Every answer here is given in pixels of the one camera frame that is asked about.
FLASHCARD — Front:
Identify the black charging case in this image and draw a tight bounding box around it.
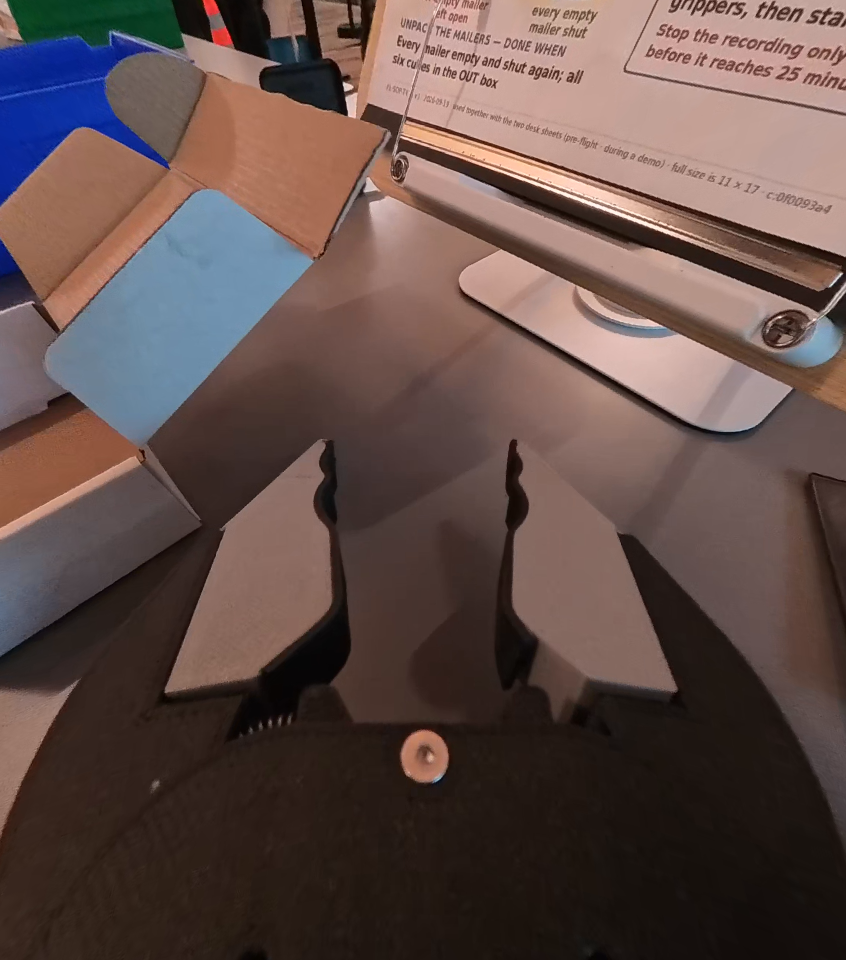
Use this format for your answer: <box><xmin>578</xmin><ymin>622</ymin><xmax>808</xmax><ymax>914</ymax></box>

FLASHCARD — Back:
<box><xmin>258</xmin><ymin>58</ymin><xmax>350</xmax><ymax>118</ymax></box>

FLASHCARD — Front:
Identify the printed instruction sheet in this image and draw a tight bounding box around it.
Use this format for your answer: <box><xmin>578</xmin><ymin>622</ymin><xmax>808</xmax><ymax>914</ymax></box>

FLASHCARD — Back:
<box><xmin>374</xmin><ymin>0</ymin><xmax>846</xmax><ymax>226</ymax></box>

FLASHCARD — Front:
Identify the white cardboard mailer box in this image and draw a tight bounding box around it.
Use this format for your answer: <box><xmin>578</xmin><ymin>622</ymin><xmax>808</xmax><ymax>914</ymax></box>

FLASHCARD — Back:
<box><xmin>0</xmin><ymin>51</ymin><xmax>392</xmax><ymax>685</ymax></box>

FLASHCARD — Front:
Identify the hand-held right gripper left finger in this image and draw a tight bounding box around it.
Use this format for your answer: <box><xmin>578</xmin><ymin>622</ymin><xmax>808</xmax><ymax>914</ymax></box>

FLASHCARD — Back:
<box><xmin>162</xmin><ymin>438</ymin><xmax>353</xmax><ymax>702</ymax></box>

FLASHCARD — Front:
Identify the instruction sheet on stand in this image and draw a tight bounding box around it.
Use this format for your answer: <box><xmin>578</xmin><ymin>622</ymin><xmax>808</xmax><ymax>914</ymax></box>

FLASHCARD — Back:
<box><xmin>355</xmin><ymin>0</ymin><xmax>846</xmax><ymax>434</ymax></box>

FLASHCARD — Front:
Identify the blue plastic bin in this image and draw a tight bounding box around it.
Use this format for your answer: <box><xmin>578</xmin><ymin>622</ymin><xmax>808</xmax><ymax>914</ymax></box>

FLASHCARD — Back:
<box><xmin>0</xmin><ymin>33</ymin><xmax>195</xmax><ymax>297</ymax></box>

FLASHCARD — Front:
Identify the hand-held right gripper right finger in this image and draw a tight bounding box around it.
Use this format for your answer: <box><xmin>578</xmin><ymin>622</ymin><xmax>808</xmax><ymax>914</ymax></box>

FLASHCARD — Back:
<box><xmin>495</xmin><ymin>440</ymin><xmax>678</xmax><ymax>723</ymax></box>

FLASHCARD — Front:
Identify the green plastic bin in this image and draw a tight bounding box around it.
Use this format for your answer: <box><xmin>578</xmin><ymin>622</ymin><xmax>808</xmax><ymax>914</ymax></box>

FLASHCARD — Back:
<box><xmin>6</xmin><ymin>0</ymin><xmax>184</xmax><ymax>46</ymax></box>

